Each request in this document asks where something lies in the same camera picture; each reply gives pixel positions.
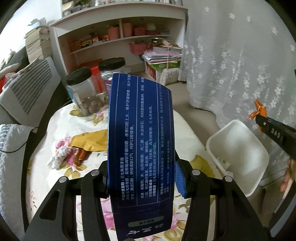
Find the orange peel strip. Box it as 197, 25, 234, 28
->
249, 99, 267, 120

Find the white floral lace curtain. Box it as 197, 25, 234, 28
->
179, 1, 295, 185

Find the grey striped sofa cushion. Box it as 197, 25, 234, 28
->
1, 57, 61, 128

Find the white trash bin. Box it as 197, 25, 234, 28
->
206, 120, 269, 197

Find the purple label nut jar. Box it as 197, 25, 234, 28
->
98, 57, 131, 95

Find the blue toothpaste box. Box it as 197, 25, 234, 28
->
107, 73, 175, 240

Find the grey quilted blanket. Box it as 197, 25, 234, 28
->
1, 124, 33, 240

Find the pink basket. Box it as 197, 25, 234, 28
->
129, 43, 149, 55

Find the stack of books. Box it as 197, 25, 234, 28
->
24, 26, 53, 63

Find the stack of papers and boxes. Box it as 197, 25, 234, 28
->
142, 38, 182, 83

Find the yellow paper envelope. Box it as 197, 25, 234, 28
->
69, 129, 107, 152

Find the person's right hand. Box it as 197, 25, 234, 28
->
280, 158, 295, 192

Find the pink flower pot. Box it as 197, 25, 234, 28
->
107, 27, 120, 41

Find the crumpled white tissue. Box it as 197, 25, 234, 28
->
48, 146, 77, 170

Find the white bookshelf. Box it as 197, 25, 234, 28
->
50, 1, 188, 77

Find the white fluffy slipper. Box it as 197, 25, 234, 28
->
159, 68, 179, 86

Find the floral tablecloth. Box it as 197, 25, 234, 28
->
26, 101, 217, 241

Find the clear jar with nuts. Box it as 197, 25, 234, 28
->
66, 67, 109, 116

